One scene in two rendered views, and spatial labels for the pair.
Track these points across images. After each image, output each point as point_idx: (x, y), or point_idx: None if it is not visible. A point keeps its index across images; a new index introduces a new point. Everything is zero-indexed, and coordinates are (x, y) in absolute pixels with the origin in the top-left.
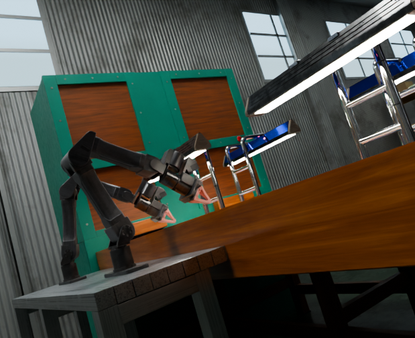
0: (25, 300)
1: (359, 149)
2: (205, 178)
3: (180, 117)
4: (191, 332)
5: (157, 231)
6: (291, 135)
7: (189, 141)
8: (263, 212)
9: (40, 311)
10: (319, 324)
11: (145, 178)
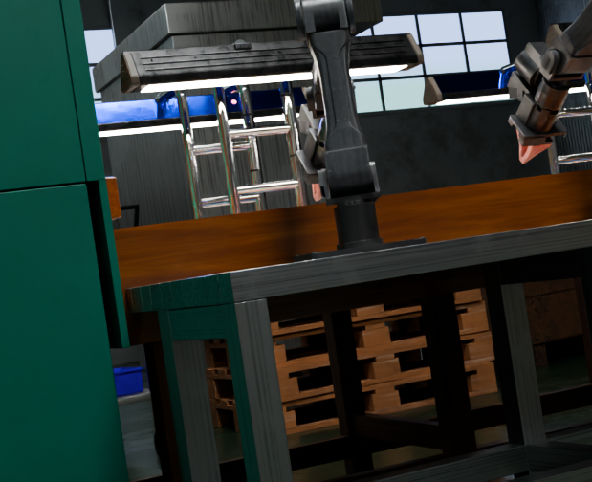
0: (464, 244)
1: None
2: (265, 133)
3: None
4: None
5: (541, 176)
6: (296, 116)
7: (382, 38)
8: None
9: None
10: (420, 459)
11: (163, 71)
